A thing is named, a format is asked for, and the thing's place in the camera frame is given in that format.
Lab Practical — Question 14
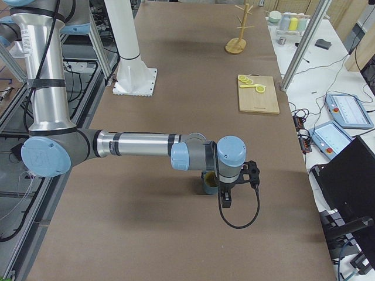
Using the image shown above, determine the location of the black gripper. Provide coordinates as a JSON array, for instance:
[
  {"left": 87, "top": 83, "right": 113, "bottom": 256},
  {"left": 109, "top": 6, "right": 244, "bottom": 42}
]
[{"left": 219, "top": 160, "right": 260, "bottom": 208}]

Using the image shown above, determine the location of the blue cup yellow inside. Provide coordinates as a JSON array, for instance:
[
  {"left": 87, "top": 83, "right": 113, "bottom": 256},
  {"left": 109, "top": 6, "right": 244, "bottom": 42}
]
[{"left": 201, "top": 171, "right": 218, "bottom": 195}]

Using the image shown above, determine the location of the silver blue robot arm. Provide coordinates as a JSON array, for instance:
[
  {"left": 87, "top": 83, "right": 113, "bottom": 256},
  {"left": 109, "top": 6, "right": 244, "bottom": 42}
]
[{"left": 8, "top": 1, "right": 260, "bottom": 208}]

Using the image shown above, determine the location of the wooden cup storage rack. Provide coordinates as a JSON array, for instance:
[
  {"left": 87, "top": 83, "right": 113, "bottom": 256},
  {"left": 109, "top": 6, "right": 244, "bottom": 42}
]
[{"left": 224, "top": 1, "right": 253, "bottom": 54}]

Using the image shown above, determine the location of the small metal cup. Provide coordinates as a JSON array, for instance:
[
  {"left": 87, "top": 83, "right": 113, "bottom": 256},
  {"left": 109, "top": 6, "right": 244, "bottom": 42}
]
[{"left": 277, "top": 36, "right": 287, "bottom": 46}]

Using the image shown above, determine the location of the rack of coloured cups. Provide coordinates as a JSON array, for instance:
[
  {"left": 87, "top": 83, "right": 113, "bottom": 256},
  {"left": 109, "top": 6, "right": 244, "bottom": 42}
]
[{"left": 276, "top": 12, "right": 311, "bottom": 36}]

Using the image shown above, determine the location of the yellow plastic knife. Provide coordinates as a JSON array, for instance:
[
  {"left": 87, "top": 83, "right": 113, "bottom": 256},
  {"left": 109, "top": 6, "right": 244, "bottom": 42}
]
[{"left": 239, "top": 84, "right": 258, "bottom": 88}]

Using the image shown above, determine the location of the lemon slice far end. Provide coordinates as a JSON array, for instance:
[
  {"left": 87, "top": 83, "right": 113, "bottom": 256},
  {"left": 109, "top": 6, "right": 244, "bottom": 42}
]
[{"left": 255, "top": 84, "right": 266, "bottom": 93}]

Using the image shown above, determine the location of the blue teach pendant near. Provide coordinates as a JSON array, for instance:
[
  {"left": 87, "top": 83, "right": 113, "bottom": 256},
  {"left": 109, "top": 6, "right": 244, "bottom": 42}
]
[{"left": 309, "top": 121, "right": 353, "bottom": 160}]

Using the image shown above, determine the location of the blue teach pendant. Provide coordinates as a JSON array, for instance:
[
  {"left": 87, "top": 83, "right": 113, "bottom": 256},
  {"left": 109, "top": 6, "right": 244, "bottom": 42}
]
[
  {"left": 309, "top": 121, "right": 353, "bottom": 160},
  {"left": 325, "top": 94, "right": 374, "bottom": 129}
]

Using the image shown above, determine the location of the black monitor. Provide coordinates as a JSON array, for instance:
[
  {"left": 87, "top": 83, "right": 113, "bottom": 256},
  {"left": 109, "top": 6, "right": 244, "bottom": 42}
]
[{"left": 312, "top": 137, "right": 374, "bottom": 266}]

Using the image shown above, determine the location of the blue teach pendant far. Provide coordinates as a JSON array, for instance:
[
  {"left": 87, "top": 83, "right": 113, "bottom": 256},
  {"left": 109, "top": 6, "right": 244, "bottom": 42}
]
[{"left": 325, "top": 94, "right": 374, "bottom": 129}]

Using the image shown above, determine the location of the small black pad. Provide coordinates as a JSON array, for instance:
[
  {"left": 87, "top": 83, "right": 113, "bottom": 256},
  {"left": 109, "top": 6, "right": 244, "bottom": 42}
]
[{"left": 315, "top": 39, "right": 332, "bottom": 50}]

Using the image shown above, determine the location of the green bowl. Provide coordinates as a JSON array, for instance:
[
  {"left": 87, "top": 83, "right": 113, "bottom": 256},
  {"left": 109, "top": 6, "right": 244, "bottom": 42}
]
[{"left": 268, "top": 11, "right": 282, "bottom": 24}]

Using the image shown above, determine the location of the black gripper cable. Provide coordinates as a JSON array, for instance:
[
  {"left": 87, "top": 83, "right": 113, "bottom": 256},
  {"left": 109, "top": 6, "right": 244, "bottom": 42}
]
[{"left": 216, "top": 184, "right": 261, "bottom": 229}]

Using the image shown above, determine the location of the lemon slice near handle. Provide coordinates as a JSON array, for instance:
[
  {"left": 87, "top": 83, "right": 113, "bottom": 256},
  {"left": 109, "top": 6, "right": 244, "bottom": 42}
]
[{"left": 237, "top": 75, "right": 247, "bottom": 82}]

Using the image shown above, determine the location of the white camera pedestal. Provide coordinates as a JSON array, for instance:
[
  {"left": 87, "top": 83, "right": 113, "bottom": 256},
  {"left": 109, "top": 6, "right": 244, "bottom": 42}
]
[{"left": 105, "top": 0, "right": 157, "bottom": 97}]

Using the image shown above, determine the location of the aluminium frame post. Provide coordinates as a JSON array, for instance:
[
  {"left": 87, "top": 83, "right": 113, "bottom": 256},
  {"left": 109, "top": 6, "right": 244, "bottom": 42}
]
[{"left": 280, "top": 0, "right": 332, "bottom": 92}]

